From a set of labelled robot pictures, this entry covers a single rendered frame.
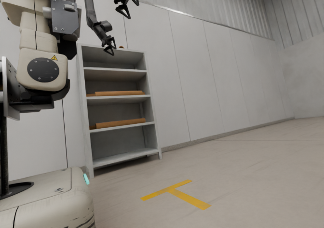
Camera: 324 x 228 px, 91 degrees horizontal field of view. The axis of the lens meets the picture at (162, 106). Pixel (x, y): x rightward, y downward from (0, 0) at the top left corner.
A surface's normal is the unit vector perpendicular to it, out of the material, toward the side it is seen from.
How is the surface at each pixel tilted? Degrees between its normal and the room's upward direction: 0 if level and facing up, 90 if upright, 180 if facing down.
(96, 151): 90
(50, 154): 90
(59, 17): 90
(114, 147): 90
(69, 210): 73
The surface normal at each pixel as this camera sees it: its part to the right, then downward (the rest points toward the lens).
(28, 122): 0.50, -0.18
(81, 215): 0.72, -0.19
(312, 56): -0.85, 0.07
